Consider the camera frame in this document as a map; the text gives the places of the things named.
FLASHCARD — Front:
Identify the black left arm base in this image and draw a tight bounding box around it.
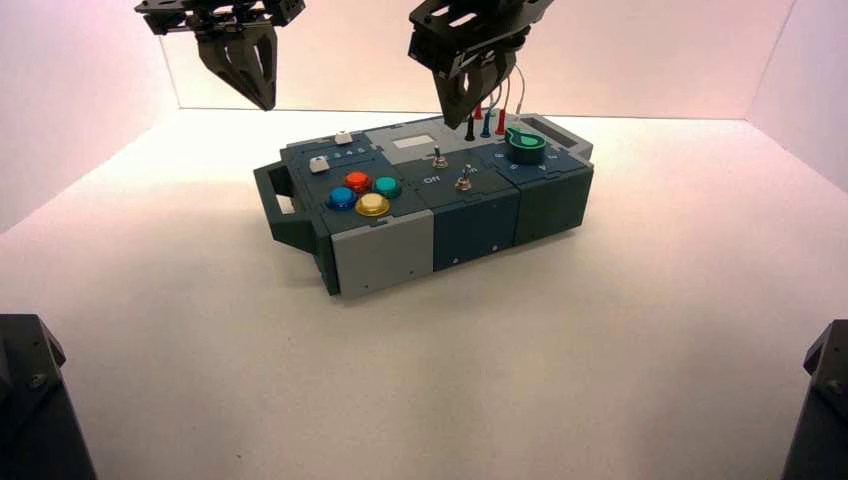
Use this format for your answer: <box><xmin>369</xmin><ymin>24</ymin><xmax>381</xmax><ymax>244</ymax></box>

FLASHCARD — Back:
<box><xmin>0</xmin><ymin>313</ymin><xmax>99</xmax><ymax>480</ymax></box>

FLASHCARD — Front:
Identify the white wire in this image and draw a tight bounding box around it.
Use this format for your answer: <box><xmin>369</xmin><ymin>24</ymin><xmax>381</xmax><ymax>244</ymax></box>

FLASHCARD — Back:
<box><xmin>512</xmin><ymin>64</ymin><xmax>533</xmax><ymax>119</ymax></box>

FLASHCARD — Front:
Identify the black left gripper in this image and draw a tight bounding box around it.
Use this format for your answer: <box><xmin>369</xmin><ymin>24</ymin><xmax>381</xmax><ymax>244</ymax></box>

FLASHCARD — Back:
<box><xmin>135</xmin><ymin>0</ymin><xmax>307</xmax><ymax>113</ymax></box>

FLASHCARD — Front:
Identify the yellow round push button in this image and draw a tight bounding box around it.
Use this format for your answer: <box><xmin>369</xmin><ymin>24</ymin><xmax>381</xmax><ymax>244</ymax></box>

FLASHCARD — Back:
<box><xmin>354</xmin><ymin>193</ymin><xmax>392</xmax><ymax>219</ymax></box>

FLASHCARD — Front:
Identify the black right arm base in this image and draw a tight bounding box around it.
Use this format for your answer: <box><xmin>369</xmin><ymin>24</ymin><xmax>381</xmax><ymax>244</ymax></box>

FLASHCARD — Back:
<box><xmin>780</xmin><ymin>319</ymin><xmax>848</xmax><ymax>480</ymax></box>

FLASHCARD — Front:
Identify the blue grey control box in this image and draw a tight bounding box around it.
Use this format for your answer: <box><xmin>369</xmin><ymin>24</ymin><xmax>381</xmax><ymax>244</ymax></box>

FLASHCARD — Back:
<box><xmin>253</xmin><ymin>113</ymin><xmax>596</xmax><ymax>299</ymax></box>

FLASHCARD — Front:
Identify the green rotary knob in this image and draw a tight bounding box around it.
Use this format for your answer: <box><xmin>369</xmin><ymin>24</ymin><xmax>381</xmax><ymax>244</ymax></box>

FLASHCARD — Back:
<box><xmin>504</xmin><ymin>127</ymin><xmax>549</xmax><ymax>166</ymax></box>

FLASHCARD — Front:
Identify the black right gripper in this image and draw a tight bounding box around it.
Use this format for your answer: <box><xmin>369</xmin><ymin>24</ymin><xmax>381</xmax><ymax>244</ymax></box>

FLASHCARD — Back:
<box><xmin>407</xmin><ymin>0</ymin><xmax>555</xmax><ymax>131</ymax></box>

